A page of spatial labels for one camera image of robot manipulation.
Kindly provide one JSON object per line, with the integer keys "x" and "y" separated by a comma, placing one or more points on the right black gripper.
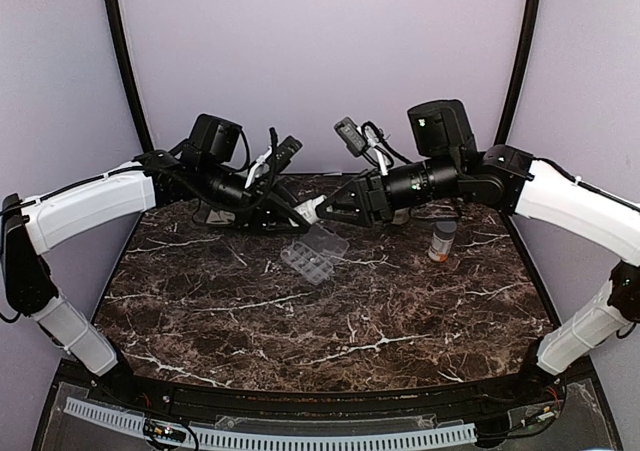
{"x": 377, "y": 197}

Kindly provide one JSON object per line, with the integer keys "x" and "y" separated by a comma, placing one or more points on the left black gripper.
{"x": 262, "y": 205}

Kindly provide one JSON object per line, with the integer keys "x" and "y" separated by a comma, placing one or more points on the small white pill bottle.
{"x": 307, "y": 209}

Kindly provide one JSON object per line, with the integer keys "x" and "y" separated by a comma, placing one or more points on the clear plastic pill organizer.
{"x": 326, "y": 246}

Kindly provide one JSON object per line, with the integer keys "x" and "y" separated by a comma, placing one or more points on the orange pill bottle grey cap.
{"x": 443, "y": 235}

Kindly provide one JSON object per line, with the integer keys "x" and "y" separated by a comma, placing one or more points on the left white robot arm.
{"x": 196, "y": 168}

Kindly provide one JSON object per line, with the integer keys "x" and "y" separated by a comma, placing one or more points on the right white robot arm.
{"x": 515, "y": 182}

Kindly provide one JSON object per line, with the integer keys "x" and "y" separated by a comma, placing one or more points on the beige ceramic mug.
{"x": 401, "y": 217}

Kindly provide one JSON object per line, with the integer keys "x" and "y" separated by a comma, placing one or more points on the floral square plate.
{"x": 216, "y": 217}

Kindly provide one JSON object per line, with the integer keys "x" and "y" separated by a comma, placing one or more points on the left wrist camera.
{"x": 272, "y": 161}

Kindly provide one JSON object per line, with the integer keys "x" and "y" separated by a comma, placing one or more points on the white slotted cable duct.
{"x": 241, "y": 433}

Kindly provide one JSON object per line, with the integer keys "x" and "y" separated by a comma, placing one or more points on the right black frame post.
{"x": 524, "y": 45}

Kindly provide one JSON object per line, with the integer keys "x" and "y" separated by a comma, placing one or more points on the black frame post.
{"x": 524, "y": 45}
{"x": 128, "y": 80}

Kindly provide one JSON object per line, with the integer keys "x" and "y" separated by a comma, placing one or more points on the left black frame post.
{"x": 128, "y": 80}

